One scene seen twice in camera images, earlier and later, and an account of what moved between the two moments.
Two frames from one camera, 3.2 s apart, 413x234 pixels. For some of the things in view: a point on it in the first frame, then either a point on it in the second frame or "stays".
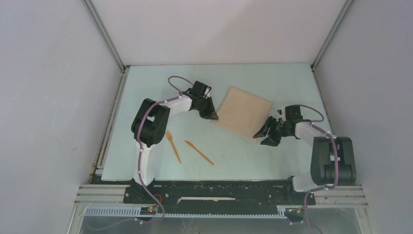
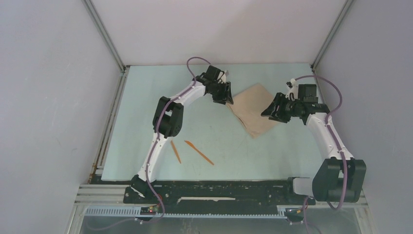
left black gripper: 210,113 -> 223,98
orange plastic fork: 169,137 stays
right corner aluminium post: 332,30 stays
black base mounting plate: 225,197 stays
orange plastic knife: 199,152 stays
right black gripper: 263,131 -> 279,99
